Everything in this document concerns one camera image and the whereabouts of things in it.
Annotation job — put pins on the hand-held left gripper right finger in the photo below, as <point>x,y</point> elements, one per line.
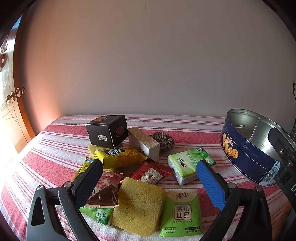
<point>210,183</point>

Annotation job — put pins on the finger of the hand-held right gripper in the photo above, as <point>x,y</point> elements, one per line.
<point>276,141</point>
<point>283,173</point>

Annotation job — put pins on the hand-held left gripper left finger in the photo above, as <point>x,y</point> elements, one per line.
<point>89,180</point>

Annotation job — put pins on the pink floral snack packet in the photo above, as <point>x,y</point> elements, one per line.
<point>106,185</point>

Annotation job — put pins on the leaf print green tissue pack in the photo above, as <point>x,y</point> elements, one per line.
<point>185,162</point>

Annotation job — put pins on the pale green tissue pack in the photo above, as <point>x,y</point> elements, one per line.
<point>99,214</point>

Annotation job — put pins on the blue round cookie tin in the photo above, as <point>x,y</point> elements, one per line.
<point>245,162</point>

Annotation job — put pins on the yellow snack packet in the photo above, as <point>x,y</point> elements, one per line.
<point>120,157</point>

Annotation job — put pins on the bright green tissue pack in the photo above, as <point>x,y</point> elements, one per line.
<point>180,213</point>

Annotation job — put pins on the black cardboard box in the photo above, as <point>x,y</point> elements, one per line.
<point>101,134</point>

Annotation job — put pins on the yellow sponge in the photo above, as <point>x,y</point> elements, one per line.
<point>138,204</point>

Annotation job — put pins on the red candy packet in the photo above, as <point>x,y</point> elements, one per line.
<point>148,175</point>

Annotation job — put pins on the beige and white carton box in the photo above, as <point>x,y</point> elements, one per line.
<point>143,139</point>

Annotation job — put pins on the pink striped tablecloth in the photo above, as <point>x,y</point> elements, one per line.
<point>57,148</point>

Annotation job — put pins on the wooden door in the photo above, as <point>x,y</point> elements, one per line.
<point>23,115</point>

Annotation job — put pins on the brass door knob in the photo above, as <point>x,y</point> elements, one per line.
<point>10,97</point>

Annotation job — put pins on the wall socket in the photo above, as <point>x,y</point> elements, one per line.
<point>294,89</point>

